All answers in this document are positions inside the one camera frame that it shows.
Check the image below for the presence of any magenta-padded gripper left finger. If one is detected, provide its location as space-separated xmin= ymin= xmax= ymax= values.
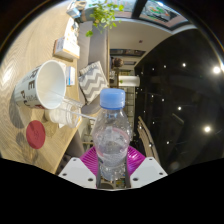
xmin=58 ymin=145 xmax=101 ymax=190

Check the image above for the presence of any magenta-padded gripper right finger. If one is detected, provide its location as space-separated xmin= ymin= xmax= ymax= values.
xmin=125 ymin=145 xmax=169 ymax=190

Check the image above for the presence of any clear blue-capped water bottle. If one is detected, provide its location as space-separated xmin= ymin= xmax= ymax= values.
xmin=91 ymin=87 xmax=133 ymax=183

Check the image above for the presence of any flat round red coaster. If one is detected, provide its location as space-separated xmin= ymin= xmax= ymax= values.
xmin=25 ymin=120 xmax=47 ymax=150

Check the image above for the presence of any clear plastic cup with straw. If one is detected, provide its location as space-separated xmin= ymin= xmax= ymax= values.
xmin=44 ymin=96 xmax=98 ymax=129

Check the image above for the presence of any grey white chevron cushion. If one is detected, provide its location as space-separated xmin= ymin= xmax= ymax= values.
xmin=78 ymin=60 xmax=109 ymax=106

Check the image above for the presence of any white round column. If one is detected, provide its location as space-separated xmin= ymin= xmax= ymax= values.
xmin=118 ymin=75 xmax=141 ymax=88

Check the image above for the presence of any white printed mug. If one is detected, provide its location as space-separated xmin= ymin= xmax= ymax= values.
xmin=13 ymin=59 xmax=67 ymax=110

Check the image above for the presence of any small blue white box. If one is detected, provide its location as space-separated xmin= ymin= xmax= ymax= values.
xmin=65 ymin=65 xmax=76 ymax=87

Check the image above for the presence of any person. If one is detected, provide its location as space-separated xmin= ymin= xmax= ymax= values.
xmin=111 ymin=57 xmax=125 ymax=69

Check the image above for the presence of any group of ceiling lights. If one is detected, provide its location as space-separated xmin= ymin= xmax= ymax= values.
xmin=146 ymin=59 xmax=224 ymax=148

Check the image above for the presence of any thick white book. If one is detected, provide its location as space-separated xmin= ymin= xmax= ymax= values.
xmin=53 ymin=35 xmax=81 ymax=62

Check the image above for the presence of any green potted plant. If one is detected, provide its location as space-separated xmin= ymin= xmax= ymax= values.
xmin=84 ymin=0 xmax=125 ymax=38

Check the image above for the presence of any blue tissue pack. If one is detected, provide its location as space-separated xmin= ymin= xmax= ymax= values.
xmin=65 ymin=5 xmax=83 ymax=19

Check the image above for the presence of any window with colourful posters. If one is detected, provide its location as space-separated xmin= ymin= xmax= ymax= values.
xmin=79 ymin=0 xmax=194 ymax=29

